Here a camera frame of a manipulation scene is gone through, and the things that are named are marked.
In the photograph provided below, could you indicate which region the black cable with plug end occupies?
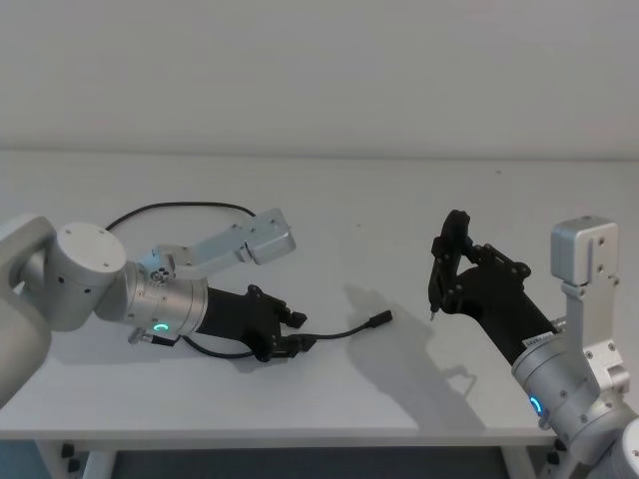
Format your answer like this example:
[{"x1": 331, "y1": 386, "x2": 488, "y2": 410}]
[{"x1": 130, "y1": 309, "x2": 394, "y2": 359}]

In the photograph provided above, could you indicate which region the thin black wrist camera cable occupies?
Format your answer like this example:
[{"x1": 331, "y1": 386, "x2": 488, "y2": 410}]
[{"x1": 106, "y1": 201, "x2": 259, "y2": 235}]

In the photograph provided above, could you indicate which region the white table frame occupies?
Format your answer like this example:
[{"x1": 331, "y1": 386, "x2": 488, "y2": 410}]
[{"x1": 0, "y1": 426, "x2": 571, "y2": 479}]

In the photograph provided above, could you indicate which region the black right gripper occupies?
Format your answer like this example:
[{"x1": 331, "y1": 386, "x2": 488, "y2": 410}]
[{"x1": 427, "y1": 209, "x2": 556, "y2": 366}]

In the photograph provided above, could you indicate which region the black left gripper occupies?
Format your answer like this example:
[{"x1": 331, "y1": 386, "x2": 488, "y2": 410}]
[{"x1": 198, "y1": 283, "x2": 315, "y2": 362}]

